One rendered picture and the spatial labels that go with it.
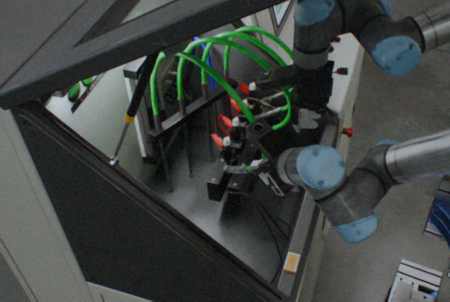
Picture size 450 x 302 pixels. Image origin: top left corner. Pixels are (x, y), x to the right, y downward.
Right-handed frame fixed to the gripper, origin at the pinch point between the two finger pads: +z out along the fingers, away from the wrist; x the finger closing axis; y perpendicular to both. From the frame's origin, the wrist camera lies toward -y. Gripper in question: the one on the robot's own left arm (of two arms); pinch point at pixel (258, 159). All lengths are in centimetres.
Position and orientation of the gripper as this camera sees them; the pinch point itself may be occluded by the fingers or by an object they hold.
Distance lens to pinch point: 125.1
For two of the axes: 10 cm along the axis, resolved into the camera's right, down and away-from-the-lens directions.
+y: 5.8, 8.1, 1.0
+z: -2.4, 0.5, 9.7
